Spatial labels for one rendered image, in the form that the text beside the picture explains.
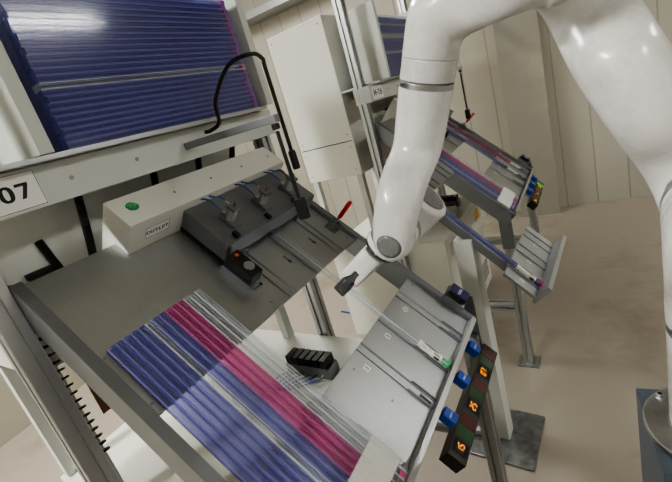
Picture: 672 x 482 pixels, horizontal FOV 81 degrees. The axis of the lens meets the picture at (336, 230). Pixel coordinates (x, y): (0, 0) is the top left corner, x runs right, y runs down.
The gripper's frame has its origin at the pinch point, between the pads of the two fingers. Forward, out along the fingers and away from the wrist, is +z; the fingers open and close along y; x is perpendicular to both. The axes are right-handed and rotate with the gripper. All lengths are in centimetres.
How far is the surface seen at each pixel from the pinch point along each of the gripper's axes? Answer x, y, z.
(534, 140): 29, -287, 9
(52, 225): -52, 34, 14
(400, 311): 14.1, -6.2, -0.9
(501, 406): 71, -47, 33
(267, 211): -26.0, 0.6, 0.2
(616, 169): 92, -307, -11
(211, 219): -31.1, 14.0, 1.1
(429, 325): 21.6, -8.5, -2.2
